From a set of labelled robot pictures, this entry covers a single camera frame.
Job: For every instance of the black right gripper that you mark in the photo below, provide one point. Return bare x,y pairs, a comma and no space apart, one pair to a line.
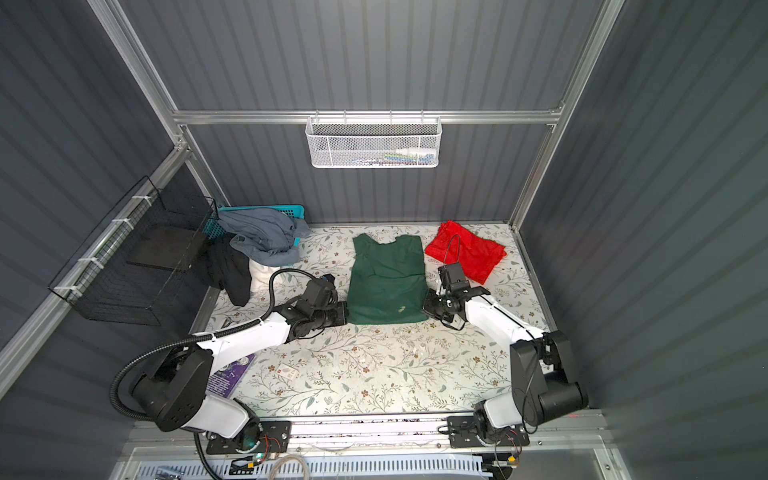
428,305

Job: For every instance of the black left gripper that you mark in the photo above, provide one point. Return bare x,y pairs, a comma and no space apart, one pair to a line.
341,307

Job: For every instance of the green t-shirt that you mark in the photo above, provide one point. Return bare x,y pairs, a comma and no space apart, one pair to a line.
388,282

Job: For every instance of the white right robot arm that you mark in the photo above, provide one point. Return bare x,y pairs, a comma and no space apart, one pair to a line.
544,383

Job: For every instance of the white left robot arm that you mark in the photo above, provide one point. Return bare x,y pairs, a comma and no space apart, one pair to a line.
168,385

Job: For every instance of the folded red t-shirt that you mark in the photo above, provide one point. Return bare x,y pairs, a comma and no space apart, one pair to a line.
477,256

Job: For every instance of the white t-shirt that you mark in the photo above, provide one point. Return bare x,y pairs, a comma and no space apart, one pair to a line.
260,276

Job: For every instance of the small white card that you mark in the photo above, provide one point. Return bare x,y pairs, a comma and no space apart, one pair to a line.
286,372

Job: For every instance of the grey t-shirt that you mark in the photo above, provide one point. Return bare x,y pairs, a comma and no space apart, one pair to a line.
273,258

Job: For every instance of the black t-shirt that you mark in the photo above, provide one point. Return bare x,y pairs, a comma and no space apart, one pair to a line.
225,268

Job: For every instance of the purple booklet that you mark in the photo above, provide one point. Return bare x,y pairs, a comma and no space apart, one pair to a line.
224,381

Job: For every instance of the teal plastic laundry basket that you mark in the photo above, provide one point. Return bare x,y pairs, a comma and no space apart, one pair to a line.
259,226

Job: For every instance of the white wire mesh basket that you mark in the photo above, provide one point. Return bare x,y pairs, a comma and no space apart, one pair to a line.
374,142

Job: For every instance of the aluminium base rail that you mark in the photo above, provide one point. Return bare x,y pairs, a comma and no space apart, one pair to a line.
381,434

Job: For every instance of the black wire mesh basket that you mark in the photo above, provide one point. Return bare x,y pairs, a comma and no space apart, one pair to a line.
141,271

